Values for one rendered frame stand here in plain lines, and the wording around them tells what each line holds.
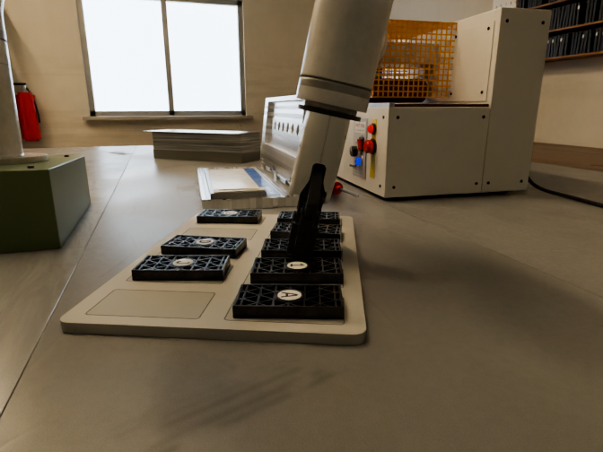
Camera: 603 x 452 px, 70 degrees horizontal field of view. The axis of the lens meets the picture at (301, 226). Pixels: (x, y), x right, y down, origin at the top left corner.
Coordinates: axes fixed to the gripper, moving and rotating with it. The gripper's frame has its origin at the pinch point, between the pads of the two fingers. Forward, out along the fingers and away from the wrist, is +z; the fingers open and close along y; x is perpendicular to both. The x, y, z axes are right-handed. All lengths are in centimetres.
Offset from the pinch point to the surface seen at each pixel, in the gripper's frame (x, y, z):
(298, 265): -0.1, 7.4, 1.3
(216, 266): -8.8, 7.8, 3.3
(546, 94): 122, -195, -48
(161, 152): -54, -112, 12
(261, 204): -7.8, -29.3, 4.3
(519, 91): 40, -43, -28
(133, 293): -15.9, 12.7, 5.9
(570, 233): 41.3, -13.1, -5.1
